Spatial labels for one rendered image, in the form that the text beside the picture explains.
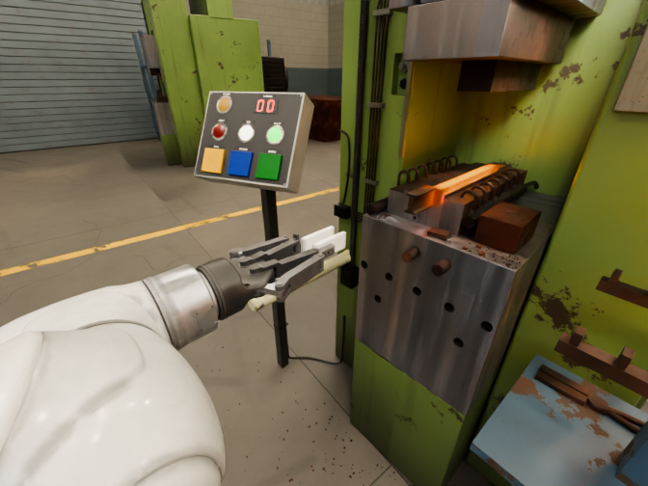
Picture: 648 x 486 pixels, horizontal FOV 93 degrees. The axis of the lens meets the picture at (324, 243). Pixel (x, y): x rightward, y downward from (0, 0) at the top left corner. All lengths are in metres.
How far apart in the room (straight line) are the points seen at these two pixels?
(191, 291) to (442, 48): 0.64
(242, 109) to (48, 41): 7.38
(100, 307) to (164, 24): 5.10
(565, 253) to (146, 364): 0.82
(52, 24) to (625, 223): 8.31
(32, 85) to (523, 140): 8.01
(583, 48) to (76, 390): 1.18
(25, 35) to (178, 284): 8.03
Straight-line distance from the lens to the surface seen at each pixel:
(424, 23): 0.78
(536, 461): 0.71
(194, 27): 5.31
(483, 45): 0.72
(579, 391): 0.84
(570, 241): 0.86
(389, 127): 0.99
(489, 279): 0.71
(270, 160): 0.94
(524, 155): 1.19
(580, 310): 0.92
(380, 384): 1.13
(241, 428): 1.48
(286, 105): 0.99
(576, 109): 1.16
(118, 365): 0.22
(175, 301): 0.37
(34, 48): 8.31
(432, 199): 0.76
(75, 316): 0.34
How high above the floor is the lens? 1.24
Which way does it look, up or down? 28 degrees down
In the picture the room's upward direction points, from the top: straight up
